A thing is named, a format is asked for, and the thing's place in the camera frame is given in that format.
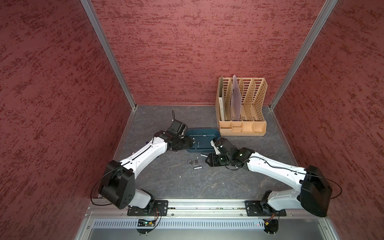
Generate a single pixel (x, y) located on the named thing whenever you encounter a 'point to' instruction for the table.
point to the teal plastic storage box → (201, 138)
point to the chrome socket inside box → (204, 135)
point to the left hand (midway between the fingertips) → (188, 147)
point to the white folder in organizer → (221, 99)
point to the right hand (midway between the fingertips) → (209, 164)
